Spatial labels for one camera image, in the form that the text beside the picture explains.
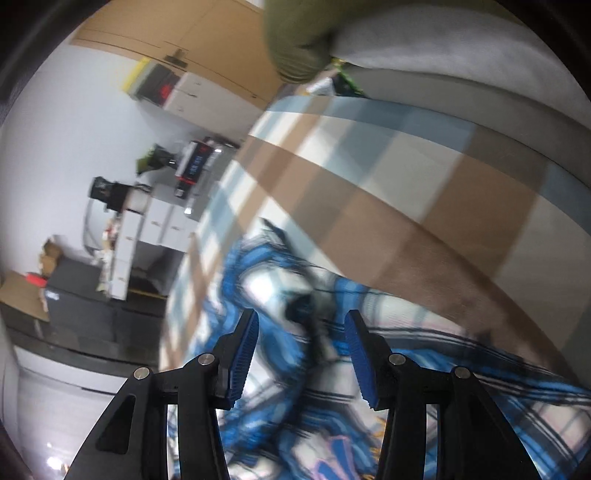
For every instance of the black box with red print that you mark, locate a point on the black box with red print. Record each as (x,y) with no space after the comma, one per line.
(164,87)

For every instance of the cardboard box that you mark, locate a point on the cardboard box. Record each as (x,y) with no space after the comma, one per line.
(18,295)

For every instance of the dark green bag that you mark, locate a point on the dark green bag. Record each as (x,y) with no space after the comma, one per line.
(152,159)

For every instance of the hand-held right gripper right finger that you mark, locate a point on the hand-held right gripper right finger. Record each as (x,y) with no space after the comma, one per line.
(360,360)

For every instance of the red item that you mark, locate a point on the red item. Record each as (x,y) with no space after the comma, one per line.
(34,279)

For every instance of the dark grey storage box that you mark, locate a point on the dark grey storage box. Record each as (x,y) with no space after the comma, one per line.
(78,290)

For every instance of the pile of colourful packets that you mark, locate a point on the pile of colourful packets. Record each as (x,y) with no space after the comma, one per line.
(107,258)

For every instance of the green packet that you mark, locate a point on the green packet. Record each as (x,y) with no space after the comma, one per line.
(346,81)

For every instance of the wooden door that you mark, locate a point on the wooden door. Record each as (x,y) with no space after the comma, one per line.
(184,27)

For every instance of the white cabinet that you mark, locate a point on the white cabinet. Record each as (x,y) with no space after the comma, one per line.
(203,101)

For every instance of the black box with red stripe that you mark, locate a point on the black box with red stripe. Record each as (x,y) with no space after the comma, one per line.
(196,164)

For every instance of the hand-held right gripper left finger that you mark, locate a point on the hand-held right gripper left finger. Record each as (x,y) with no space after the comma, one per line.
(242,364)

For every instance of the white desk with drawers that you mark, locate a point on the white desk with drawers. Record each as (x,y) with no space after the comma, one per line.
(157,221)

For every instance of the checked bed sheet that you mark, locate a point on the checked bed sheet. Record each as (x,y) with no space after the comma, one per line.
(369,184)

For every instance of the blue plaid shirt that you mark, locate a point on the blue plaid shirt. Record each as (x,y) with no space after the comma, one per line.
(277,286)

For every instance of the black low cabinet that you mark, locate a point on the black low cabinet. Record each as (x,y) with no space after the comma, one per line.
(92,341)

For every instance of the yellow edged grey box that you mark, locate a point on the yellow edged grey box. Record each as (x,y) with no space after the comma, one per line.
(138,78)

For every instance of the olive green pillow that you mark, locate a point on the olive green pillow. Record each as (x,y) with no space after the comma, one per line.
(300,32)

